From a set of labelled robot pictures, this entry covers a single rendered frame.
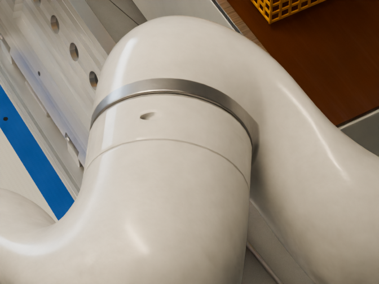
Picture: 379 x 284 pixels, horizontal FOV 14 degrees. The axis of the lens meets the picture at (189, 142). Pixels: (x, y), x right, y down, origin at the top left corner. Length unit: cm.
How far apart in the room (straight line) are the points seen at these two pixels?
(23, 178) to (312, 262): 87
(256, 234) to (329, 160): 84
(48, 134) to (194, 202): 97
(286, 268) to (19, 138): 36
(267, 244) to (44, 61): 34
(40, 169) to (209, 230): 94
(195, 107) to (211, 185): 5
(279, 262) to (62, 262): 88
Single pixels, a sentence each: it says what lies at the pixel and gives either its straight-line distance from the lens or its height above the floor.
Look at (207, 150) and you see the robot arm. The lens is 86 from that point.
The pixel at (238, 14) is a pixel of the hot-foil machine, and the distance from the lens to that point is 167.
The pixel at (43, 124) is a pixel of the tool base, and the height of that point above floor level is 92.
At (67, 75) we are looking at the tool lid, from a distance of 174.
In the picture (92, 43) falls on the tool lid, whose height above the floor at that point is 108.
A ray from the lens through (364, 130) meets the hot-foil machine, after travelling 161.
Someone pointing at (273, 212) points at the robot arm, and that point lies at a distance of 93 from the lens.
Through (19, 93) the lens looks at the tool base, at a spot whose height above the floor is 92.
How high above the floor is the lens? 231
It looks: 52 degrees down
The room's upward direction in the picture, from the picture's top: straight up
